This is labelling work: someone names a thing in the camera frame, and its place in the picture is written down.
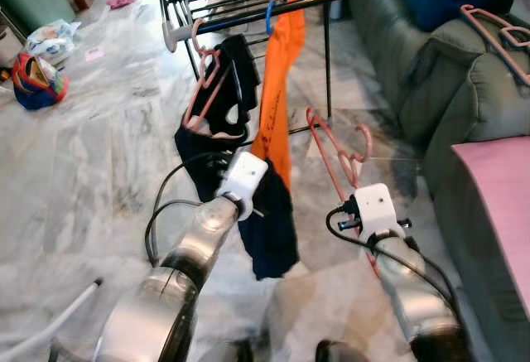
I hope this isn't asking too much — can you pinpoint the black garment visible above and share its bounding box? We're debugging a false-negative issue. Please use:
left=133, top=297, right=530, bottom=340
left=174, top=35, right=262, bottom=201

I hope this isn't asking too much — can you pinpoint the salmon pink plastic hanger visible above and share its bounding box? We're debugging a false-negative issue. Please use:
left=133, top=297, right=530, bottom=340
left=460, top=4, right=530, bottom=85
left=306, top=108, right=383, bottom=278
left=184, top=18, right=224, bottom=131

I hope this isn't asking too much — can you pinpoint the navy blue garment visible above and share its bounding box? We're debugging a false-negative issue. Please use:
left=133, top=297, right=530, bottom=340
left=238, top=157, right=301, bottom=280

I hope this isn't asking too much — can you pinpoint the black metal drying rack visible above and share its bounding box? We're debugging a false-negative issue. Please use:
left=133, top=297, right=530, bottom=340
left=156, top=0, right=431, bottom=123

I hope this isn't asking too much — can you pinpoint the red blue child backpack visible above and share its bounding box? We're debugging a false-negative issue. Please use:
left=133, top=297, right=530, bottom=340
left=12, top=53, right=70, bottom=111

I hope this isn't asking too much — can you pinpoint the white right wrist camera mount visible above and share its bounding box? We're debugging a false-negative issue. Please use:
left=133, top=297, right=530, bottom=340
left=354, top=184, right=401, bottom=241

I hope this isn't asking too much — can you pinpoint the pink cushion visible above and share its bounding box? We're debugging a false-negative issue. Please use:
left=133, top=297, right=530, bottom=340
left=451, top=136, right=530, bottom=313

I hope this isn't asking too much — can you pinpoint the blue plastic hanger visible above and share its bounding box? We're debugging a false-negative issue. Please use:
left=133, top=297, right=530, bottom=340
left=265, top=0, right=278, bottom=36

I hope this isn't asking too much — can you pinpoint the black robot left foot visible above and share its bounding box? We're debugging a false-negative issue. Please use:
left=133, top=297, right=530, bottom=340
left=219, top=341, right=258, bottom=362

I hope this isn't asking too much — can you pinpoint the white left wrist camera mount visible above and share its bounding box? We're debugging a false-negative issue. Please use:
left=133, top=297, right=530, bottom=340
left=217, top=151, right=268, bottom=220

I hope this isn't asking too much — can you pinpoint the grey green sofa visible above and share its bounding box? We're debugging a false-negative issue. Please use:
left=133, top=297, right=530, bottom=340
left=346, top=0, right=530, bottom=362

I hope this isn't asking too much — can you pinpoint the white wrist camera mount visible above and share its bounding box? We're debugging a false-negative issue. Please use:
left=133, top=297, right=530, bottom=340
left=217, top=151, right=268, bottom=220
left=354, top=184, right=401, bottom=241

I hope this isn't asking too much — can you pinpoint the black robot right foot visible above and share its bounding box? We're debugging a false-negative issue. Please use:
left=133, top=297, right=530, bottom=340
left=315, top=341, right=365, bottom=362

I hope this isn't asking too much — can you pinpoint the white pole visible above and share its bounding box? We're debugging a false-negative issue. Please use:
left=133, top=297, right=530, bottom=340
left=0, top=278, right=104, bottom=361

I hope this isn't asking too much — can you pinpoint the orange garment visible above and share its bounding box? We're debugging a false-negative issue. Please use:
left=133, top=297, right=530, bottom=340
left=251, top=7, right=307, bottom=193

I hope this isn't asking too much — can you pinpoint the white blue plastic bag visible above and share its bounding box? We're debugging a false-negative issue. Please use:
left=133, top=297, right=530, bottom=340
left=25, top=20, right=82, bottom=58

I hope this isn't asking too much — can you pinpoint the black robot foot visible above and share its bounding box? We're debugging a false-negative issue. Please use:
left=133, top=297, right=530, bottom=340
left=219, top=341, right=258, bottom=362
left=315, top=341, right=365, bottom=362

